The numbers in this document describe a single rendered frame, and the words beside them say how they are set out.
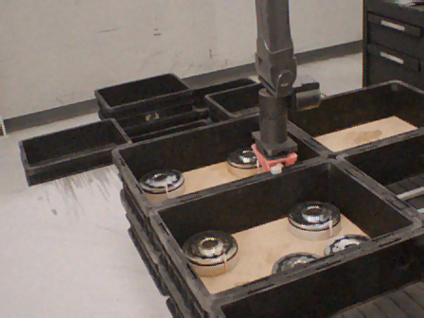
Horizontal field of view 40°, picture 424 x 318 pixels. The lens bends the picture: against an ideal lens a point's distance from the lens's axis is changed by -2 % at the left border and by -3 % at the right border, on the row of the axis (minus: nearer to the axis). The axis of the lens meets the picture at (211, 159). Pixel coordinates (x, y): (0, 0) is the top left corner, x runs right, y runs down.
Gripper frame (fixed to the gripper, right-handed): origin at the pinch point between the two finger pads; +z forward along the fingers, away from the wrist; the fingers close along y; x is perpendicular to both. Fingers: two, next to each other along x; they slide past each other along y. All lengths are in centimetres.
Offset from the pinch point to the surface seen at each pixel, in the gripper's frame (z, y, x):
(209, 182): 4.5, 11.6, 11.4
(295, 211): 1.4, -12.9, 0.7
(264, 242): 4.6, -16.4, 8.8
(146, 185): 2.1, 11.7, 26.1
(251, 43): 56, 309, -108
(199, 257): 1.9, -20.3, 22.8
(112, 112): 29, 135, 20
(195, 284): -4.6, -35.9, 27.4
